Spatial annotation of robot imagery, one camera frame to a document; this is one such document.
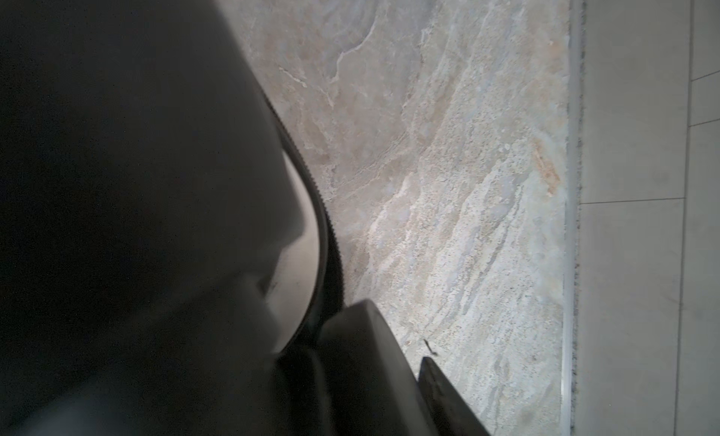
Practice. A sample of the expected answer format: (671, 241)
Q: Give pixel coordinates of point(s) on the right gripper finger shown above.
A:
(450, 414)

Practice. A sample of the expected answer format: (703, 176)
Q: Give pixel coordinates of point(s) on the black suitcase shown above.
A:
(167, 264)

